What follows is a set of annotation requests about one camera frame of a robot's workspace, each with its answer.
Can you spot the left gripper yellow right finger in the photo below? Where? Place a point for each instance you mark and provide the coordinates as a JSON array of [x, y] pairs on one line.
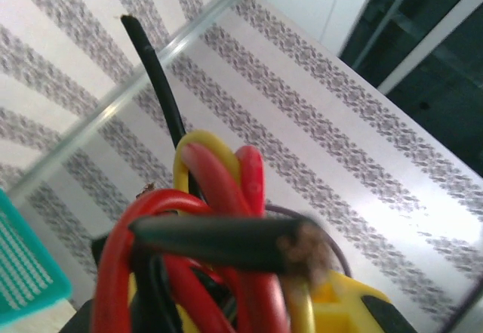
[[339, 310]]

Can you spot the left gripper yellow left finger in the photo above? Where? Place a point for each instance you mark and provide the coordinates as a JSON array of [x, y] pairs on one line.
[[183, 316]]

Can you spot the teal plastic basket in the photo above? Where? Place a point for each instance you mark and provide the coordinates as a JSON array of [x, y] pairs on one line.
[[22, 257]]

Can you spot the white background beam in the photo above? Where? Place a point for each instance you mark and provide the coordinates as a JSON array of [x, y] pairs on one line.
[[434, 34]]

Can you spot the aluminium frame post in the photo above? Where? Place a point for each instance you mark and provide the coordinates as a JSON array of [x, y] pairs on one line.
[[113, 99]]

